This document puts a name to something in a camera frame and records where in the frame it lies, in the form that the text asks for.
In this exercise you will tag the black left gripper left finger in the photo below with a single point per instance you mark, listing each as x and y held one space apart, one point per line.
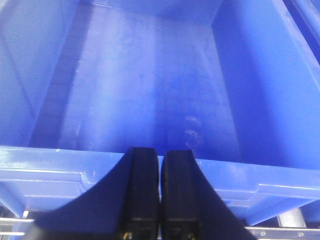
123 205

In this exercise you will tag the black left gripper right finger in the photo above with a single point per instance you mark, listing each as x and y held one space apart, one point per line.
191 209

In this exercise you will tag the upper left blue bin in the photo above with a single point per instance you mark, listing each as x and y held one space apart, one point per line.
235 81

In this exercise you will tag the steel shelf front rail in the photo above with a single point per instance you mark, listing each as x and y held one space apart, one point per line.
14 228

